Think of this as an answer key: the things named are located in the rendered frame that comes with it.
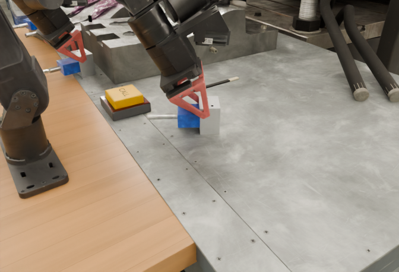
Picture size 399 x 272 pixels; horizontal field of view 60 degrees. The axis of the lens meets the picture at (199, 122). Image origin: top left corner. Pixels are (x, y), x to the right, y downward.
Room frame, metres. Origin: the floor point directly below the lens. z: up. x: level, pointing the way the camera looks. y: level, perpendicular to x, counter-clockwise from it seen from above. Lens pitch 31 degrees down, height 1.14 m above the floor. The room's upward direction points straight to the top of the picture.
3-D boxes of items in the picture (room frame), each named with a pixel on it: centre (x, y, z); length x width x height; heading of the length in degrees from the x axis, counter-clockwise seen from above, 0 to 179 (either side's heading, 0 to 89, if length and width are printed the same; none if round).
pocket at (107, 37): (0.83, 0.22, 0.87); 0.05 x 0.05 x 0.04; 31
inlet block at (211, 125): (0.56, 0.03, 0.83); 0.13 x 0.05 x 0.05; 93
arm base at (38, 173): (0.47, 0.28, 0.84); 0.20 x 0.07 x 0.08; 35
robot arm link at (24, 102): (0.47, 0.27, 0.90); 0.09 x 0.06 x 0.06; 23
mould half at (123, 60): (0.99, 0.05, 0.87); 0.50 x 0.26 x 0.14; 121
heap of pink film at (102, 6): (1.25, 0.31, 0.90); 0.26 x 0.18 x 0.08; 138
